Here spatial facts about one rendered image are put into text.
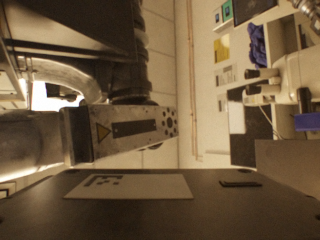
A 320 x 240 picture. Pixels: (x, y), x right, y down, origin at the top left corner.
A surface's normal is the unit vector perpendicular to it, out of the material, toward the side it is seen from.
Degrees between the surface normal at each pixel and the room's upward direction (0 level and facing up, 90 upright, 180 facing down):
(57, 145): 138
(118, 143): 157
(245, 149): 86
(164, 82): 180
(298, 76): 90
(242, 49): 90
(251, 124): 86
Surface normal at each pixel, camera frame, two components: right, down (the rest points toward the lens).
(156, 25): 0.57, -0.09
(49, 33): 0.11, 0.99
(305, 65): -0.81, -0.04
